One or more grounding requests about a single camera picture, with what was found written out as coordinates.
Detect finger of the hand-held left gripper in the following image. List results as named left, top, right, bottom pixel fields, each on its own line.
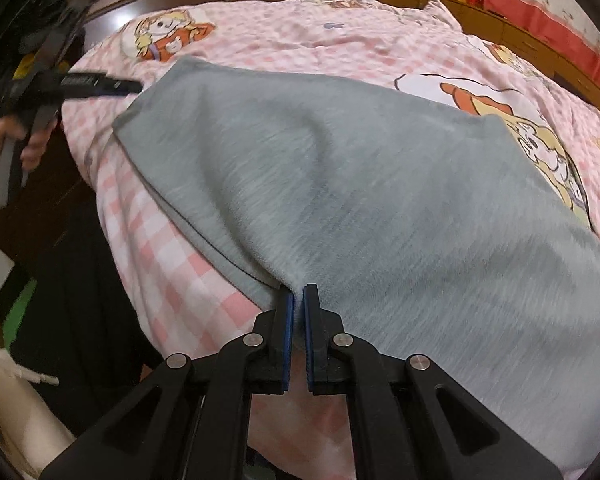
left=60, top=72, right=144, bottom=101

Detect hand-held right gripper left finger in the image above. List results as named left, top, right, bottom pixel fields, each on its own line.
left=40, top=284, right=295, bottom=480

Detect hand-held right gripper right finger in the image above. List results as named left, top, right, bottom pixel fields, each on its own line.
left=303, top=283, right=564, bottom=480

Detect grey pants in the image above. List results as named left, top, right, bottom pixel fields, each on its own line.
left=111, top=56, right=600, bottom=461

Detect person's left hand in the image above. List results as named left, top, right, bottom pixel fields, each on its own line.
left=0, top=116, right=59, bottom=174

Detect pink checked cartoon blanket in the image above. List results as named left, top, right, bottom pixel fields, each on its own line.
left=60, top=0, right=600, bottom=480

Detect person's dark clothing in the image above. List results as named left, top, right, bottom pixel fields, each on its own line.
left=0, top=125, right=162, bottom=438

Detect person's cream jacket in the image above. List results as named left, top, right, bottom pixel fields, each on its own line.
left=0, top=345, right=77, bottom=479

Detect low wooden cabinet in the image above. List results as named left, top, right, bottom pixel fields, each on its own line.
left=375, top=0, right=600, bottom=116

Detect red and pink curtain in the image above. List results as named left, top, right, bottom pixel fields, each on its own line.
left=387, top=0, right=600, bottom=91

